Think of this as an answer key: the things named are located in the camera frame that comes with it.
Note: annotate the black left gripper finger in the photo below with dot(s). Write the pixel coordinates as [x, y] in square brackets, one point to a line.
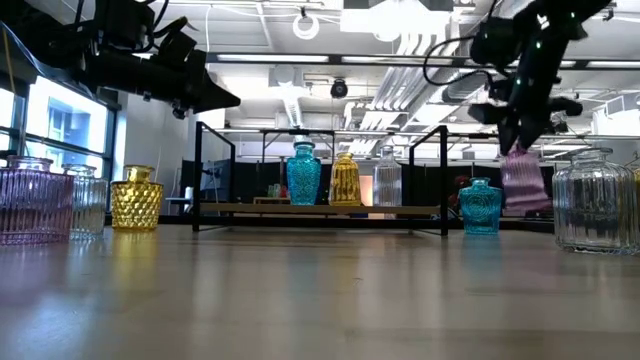
[210, 105]
[217, 92]

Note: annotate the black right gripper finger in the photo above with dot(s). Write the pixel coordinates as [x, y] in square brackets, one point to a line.
[509, 137]
[531, 134]

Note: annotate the pink tall ribbed glass vase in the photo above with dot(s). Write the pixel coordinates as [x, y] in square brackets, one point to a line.
[522, 185]

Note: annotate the clear large ribbed glass jar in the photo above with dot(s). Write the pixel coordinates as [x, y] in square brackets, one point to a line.
[595, 205]

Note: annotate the teal tall diamond-textured vase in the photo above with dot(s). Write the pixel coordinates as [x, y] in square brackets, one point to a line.
[303, 177]

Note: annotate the yellow diamond-textured glass vase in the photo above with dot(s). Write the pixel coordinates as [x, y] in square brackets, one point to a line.
[136, 205]

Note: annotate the clear tall ribbed glass vase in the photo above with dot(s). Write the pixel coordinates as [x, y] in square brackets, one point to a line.
[387, 182]

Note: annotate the clear squat ribbed glass vase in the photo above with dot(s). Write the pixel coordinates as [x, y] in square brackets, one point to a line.
[90, 205]

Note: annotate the yellow tall ribbed glass vase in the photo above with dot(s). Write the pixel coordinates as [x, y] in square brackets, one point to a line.
[344, 182]

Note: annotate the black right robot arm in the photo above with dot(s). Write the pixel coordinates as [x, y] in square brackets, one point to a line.
[565, 15]

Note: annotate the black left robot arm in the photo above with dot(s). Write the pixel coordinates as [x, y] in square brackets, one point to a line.
[50, 30]

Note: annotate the wooden shelf with black rails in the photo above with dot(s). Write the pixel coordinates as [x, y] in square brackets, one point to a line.
[250, 208]

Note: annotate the black ceiling track light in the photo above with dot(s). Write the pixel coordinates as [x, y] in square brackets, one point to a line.
[559, 128]

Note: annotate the white LED light bar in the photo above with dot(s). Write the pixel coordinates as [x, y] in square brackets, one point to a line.
[568, 64]
[380, 59]
[272, 58]
[610, 64]

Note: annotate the person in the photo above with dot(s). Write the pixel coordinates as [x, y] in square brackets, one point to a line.
[455, 190]

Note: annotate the background computer monitor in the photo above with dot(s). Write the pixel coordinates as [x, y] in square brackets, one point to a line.
[220, 180]

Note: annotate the large window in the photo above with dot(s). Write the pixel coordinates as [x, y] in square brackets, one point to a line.
[65, 125]

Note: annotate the black partition curtain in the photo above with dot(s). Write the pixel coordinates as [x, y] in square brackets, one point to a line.
[425, 187]

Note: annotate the small green bottle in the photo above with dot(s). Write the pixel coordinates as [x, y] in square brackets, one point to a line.
[271, 191]

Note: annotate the small wooden background table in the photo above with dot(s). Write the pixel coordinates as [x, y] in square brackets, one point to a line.
[265, 200]

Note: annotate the small red bottle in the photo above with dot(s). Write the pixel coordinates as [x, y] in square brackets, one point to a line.
[283, 192]

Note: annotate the pink squat ribbed glass vase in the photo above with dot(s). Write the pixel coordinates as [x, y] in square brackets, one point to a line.
[35, 205]

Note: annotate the black metal background frame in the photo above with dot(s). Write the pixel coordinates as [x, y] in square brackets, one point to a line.
[470, 135]
[280, 131]

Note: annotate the white ventilation duct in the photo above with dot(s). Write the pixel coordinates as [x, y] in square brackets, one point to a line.
[295, 117]

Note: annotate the black dome security camera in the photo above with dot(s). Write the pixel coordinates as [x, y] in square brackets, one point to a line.
[339, 89]

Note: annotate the black aluminium table frame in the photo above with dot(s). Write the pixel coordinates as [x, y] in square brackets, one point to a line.
[150, 219]

